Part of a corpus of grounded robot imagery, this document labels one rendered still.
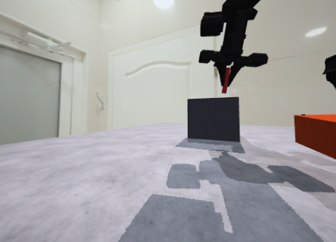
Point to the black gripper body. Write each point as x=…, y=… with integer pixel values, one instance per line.
x=232, y=51

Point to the red peg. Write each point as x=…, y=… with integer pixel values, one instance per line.
x=227, y=73

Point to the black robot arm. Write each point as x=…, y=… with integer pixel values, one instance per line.
x=236, y=13

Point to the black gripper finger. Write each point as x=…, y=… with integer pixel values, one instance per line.
x=221, y=66
x=234, y=69

